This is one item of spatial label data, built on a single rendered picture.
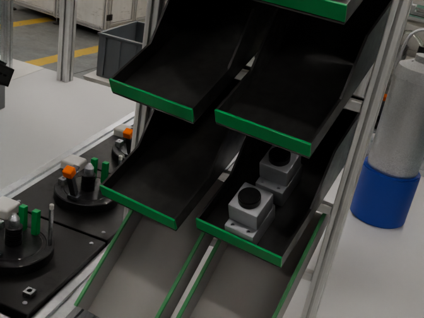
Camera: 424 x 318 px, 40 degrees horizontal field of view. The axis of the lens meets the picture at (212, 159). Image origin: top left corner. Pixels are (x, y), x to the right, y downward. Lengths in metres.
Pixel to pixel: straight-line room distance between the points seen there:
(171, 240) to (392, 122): 0.79
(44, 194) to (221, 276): 0.51
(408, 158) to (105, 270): 0.90
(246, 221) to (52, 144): 1.08
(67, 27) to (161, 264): 1.41
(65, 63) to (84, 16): 4.06
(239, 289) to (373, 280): 0.57
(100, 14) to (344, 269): 5.04
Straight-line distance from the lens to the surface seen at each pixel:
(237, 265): 0.91
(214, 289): 0.91
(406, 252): 1.57
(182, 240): 0.93
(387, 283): 1.42
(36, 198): 1.27
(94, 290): 0.95
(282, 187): 0.81
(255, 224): 0.75
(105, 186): 0.84
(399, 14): 0.77
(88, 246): 1.13
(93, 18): 6.21
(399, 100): 1.52
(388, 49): 0.78
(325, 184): 0.82
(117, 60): 3.04
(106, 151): 1.49
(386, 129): 1.55
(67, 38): 2.21
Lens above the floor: 1.62
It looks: 25 degrees down
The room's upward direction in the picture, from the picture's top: 10 degrees clockwise
